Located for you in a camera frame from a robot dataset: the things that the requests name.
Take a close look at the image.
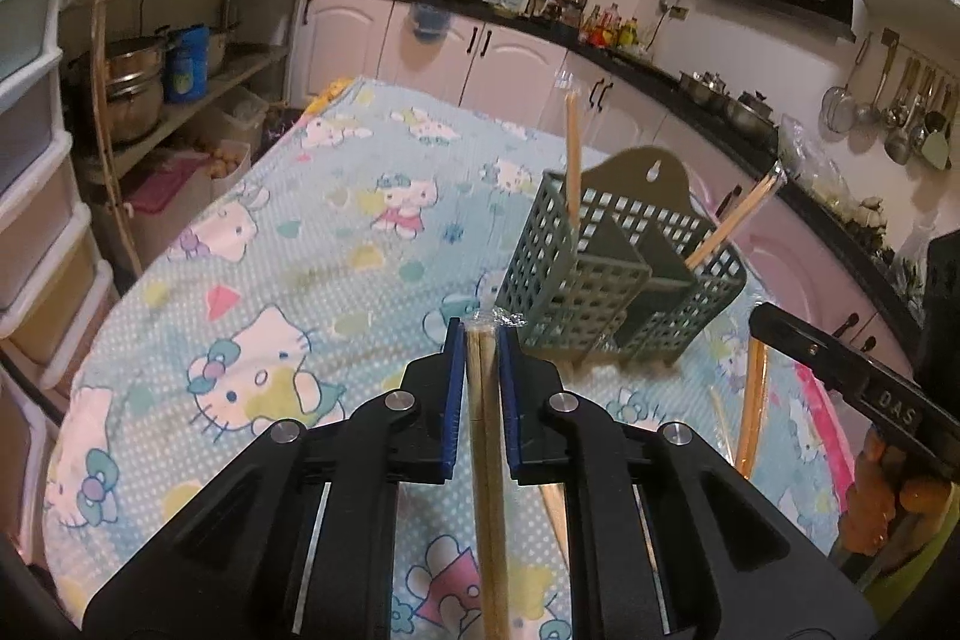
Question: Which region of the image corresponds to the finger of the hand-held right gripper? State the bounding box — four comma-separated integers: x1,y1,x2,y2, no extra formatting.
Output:
748,302,960,483

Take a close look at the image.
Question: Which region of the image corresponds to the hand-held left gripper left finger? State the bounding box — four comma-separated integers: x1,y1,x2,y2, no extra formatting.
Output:
82,316,470,640

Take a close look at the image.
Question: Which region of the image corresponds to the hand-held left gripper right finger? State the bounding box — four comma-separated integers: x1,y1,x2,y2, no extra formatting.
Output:
496,321,878,640

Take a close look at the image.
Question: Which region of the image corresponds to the wooden chopsticks pair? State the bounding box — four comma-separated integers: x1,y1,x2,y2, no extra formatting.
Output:
709,385,736,465
733,336,770,480
684,164,785,270
562,89,584,229
465,310,511,640

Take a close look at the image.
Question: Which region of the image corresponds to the grey-green utensil holder basket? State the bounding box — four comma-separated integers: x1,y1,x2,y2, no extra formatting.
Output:
495,149,747,375

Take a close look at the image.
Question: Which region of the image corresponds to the row of hanging kitchen utensils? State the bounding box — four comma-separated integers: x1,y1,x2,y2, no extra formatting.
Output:
855,29,960,172

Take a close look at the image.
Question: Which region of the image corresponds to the person's right hand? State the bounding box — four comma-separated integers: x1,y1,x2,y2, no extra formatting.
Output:
844,434,957,558

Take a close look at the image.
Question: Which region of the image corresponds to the pink towel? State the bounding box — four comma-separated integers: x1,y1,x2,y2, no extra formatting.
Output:
795,362,856,551

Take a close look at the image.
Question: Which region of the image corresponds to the clear plastic bag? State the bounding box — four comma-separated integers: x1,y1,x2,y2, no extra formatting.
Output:
780,115,845,199

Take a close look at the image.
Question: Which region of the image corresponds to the cartoon cat printed blanket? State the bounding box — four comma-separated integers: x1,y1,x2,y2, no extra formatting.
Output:
45,77,856,640

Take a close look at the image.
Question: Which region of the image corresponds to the steel pot with lid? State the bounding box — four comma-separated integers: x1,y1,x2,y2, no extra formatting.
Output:
679,70,730,105
724,91,781,140

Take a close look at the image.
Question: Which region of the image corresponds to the blue plastic bag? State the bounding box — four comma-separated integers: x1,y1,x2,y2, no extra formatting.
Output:
411,2,449,41

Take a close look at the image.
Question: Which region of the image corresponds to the row of sauce bottles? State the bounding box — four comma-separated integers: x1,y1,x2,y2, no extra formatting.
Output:
581,2,646,49

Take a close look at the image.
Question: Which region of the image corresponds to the blue tin can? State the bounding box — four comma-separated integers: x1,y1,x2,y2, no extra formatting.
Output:
165,26,211,103

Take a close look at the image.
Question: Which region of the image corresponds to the long wooden pole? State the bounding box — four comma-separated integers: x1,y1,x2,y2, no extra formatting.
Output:
91,0,145,277

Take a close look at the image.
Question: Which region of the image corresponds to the stainless steel stock pot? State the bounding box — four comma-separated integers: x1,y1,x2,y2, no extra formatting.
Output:
67,36,170,142

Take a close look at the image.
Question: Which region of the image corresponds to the plastic drawer unit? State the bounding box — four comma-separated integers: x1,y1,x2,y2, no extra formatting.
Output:
0,0,121,386

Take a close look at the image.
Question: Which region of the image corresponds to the wire mesh strainer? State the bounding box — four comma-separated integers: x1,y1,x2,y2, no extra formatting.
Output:
821,32,875,133

